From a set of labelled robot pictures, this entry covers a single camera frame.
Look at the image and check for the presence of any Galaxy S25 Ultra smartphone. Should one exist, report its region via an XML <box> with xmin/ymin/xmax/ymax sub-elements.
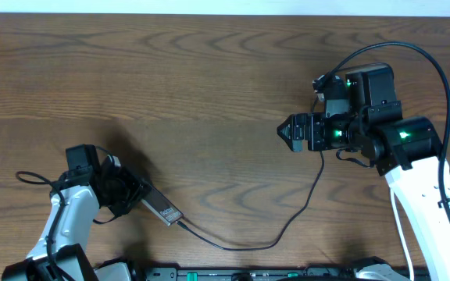
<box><xmin>141</xmin><ymin>187</ymin><xmax>184</xmax><ymax>226</ymax></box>

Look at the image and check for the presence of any black USB charging cable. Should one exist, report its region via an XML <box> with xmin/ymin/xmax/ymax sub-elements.
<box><xmin>176</xmin><ymin>97</ymin><xmax>326</xmax><ymax>251</ymax></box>

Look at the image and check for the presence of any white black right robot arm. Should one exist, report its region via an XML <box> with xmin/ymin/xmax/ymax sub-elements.
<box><xmin>277</xmin><ymin>63</ymin><xmax>450</xmax><ymax>280</ymax></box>

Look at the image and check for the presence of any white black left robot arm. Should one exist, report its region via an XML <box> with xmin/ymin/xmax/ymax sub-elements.
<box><xmin>2</xmin><ymin>144</ymin><xmax>152</xmax><ymax>280</ymax></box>

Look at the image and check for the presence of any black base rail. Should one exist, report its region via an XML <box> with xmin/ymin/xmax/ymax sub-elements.
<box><xmin>144</xmin><ymin>264</ymin><xmax>409</xmax><ymax>281</ymax></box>

